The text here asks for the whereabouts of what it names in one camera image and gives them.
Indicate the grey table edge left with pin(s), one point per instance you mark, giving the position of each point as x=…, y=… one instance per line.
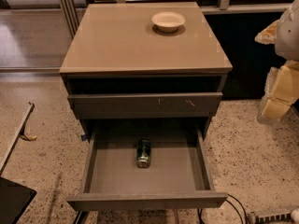
x=19, y=134

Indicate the grey power strip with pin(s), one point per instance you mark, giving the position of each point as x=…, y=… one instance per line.
x=267, y=216

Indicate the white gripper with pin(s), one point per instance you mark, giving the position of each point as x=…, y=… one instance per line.
x=288, y=37

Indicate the green soda can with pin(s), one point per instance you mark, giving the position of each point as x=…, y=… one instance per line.
x=143, y=153

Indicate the black monitor corner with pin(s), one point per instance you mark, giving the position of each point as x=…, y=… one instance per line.
x=14, y=199

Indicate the grey drawer cabinet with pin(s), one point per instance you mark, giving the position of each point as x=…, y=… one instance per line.
x=118, y=50

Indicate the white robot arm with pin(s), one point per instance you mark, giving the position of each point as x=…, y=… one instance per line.
x=286, y=46

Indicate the white paper bowl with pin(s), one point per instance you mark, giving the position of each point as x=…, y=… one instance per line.
x=168, y=22

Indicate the open grey middle drawer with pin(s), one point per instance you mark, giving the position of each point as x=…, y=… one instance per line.
x=177, y=178

